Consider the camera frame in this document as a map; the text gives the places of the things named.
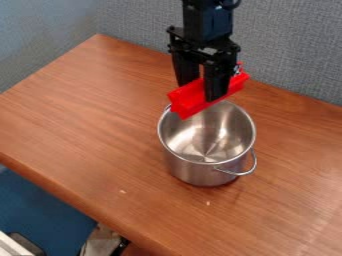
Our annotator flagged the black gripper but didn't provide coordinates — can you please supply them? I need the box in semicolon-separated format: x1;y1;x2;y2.
167;26;240;102

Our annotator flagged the red plastic block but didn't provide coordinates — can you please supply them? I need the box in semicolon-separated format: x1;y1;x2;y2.
165;61;251;121

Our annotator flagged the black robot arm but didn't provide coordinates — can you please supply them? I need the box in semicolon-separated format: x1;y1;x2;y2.
167;0;241;102

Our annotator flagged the stainless steel pot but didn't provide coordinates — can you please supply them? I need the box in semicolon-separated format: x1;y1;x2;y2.
156;101;257;187

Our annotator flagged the white and black floor object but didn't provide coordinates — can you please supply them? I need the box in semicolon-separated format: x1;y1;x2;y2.
0;231;46;256

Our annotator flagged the grey table leg bracket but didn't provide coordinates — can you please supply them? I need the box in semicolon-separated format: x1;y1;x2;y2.
78;224;129;256

